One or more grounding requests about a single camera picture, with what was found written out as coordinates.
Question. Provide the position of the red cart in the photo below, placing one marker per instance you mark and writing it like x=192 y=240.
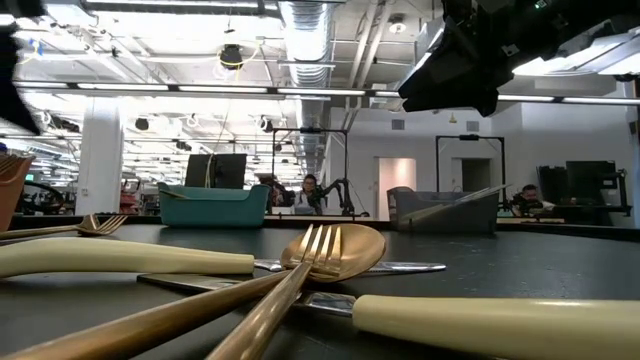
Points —
x=129 y=200

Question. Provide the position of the teal plastic bin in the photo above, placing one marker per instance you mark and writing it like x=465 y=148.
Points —
x=215 y=210

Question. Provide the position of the gold fork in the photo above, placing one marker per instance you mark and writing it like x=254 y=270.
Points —
x=270 y=310
x=7 y=165
x=102 y=225

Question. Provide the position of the black table mat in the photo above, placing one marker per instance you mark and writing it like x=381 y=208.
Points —
x=550 y=260

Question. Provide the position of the dark grey plastic bin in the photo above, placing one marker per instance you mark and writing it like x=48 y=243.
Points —
x=465 y=222

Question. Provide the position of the black metal rig frame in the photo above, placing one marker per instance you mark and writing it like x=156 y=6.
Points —
x=310 y=130
x=470 y=137

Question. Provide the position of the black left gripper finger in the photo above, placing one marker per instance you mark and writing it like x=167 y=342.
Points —
x=15 y=85

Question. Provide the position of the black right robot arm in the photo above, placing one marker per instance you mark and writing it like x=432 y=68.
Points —
x=600 y=15

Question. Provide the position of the long ceiling light strip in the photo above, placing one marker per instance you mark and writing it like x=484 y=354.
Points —
x=225 y=89
x=550 y=98

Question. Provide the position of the black ceiling dome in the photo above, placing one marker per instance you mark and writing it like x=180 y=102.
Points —
x=231 y=56

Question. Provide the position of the black monitor on stand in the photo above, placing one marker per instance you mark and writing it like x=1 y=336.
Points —
x=590 y=175

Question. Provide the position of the person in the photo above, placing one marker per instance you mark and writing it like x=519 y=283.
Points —
x=310 y=181
x=529 y=191

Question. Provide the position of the white pillar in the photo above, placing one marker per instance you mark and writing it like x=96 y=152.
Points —
x=100 y=160

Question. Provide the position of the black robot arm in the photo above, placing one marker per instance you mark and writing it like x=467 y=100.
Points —
x=336 y=186
x=277 y=187

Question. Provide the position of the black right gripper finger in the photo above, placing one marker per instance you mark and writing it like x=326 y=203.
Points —
x=450 y=95

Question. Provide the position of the silver ventilation duct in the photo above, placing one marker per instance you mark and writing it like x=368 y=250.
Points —
x=305 y=40

